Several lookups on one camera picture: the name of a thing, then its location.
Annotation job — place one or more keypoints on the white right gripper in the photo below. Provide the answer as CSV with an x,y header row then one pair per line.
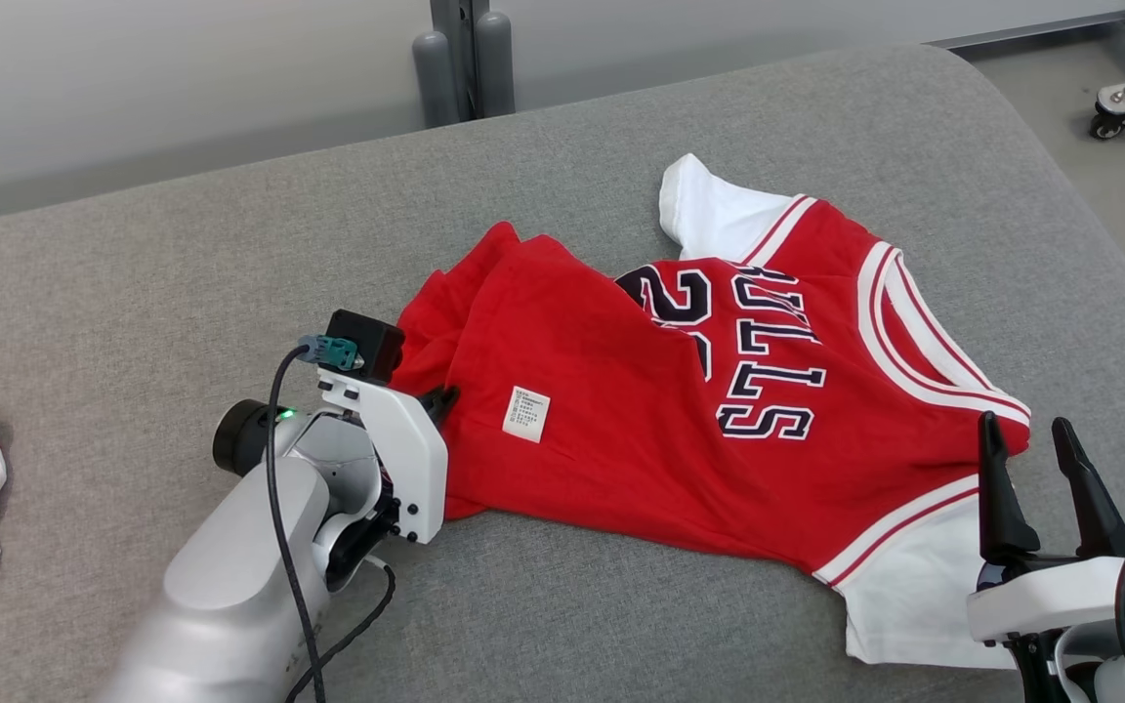
x,y
1051,591

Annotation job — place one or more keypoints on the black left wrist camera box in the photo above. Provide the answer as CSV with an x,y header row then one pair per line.
x,y
367,342

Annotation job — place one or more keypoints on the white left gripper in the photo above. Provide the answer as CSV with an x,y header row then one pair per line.
x,y
411,459

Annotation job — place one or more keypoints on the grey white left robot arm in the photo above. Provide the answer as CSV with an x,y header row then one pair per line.
x,y
230,586

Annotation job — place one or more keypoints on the red white basketball jersey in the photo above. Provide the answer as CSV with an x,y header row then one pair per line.
x,y
621,439

